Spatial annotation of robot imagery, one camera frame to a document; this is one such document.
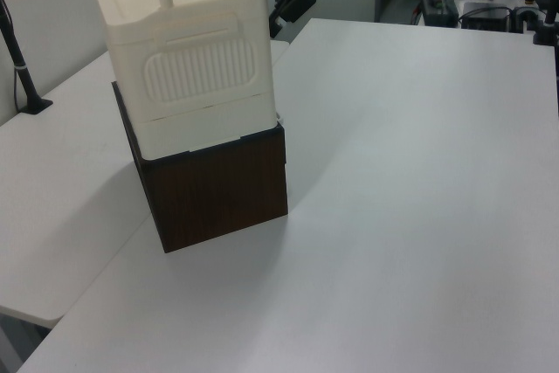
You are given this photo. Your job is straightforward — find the cream plastic storage cabinet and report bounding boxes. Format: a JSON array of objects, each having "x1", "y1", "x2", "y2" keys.
[{"x1": 86, "y1": 0, "x2": 281, "y2": 161}]

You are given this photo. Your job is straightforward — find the black device with green label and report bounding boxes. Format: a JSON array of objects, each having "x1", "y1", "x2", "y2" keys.
[{"x1": 419, "y1": 0, "x2": 460, "y2": 27}]

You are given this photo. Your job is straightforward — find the dark brown wooden box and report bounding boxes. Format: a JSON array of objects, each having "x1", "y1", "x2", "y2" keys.
[{"x1": 111, "y1": 79, "x2": 290, "y2": 255}]

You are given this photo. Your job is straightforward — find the black rectangular electronics box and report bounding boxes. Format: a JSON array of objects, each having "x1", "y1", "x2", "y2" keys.
[{"x1": 460, "y1": 0, "x2": 513, "y2": 31}]

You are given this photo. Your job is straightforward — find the black clamp-mounted stand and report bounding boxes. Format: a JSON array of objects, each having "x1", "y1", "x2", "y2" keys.
[{"x1": 513, "y1": 0, "x2": 559, "y2": 47}]

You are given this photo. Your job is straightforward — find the black camera stand pole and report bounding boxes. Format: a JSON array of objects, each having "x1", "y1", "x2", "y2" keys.
[{"x1": 0, "y1": 0, "x2": 54, "y2": 115}]

